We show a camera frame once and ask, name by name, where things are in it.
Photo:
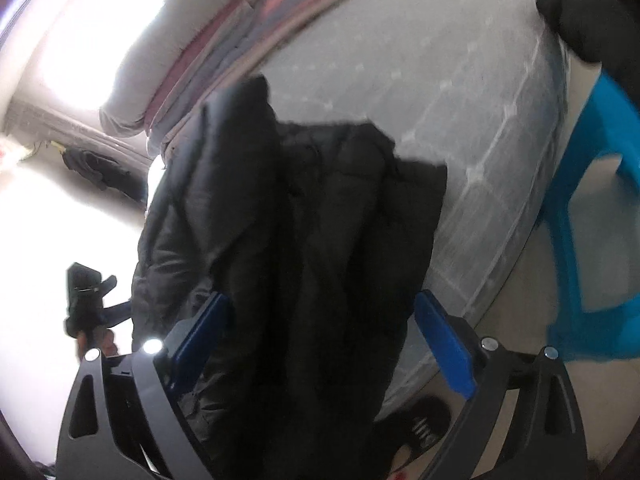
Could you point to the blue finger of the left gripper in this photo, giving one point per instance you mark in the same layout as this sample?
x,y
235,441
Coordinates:
x,y
116,314

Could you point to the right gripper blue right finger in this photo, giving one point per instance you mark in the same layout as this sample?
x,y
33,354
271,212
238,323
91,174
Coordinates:
x,y
453,358

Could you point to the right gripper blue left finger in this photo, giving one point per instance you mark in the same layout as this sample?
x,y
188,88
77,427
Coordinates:
x,y
192,341

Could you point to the black quilted down jacket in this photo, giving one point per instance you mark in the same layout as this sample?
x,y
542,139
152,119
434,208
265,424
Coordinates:
x,y
320,236

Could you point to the person's left hand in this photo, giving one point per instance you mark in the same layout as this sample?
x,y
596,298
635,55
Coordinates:
x,y
102,338

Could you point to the black shoe on floor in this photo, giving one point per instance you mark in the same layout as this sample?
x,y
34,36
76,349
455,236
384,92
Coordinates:
x,y
419,428

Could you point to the grey window curtain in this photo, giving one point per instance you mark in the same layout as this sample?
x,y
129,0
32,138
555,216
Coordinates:
x,y
31,123

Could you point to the blue-grey folded blanket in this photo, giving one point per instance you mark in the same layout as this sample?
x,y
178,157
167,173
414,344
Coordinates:
x,y
235,45

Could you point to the blue plastic stool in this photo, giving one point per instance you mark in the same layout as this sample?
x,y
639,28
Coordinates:
x,y
592,212

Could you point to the beige folded blanket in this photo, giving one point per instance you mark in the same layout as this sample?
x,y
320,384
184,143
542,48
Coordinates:
x,y
226,58

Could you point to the grey bed with checked sheet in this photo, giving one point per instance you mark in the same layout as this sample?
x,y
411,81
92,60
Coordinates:
x,y
479,85

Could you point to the maroon folded blanket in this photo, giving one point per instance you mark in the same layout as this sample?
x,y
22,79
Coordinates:
x,y
200,55

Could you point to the black garment near headboard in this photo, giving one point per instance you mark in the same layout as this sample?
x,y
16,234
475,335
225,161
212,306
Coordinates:
x,y
599,32

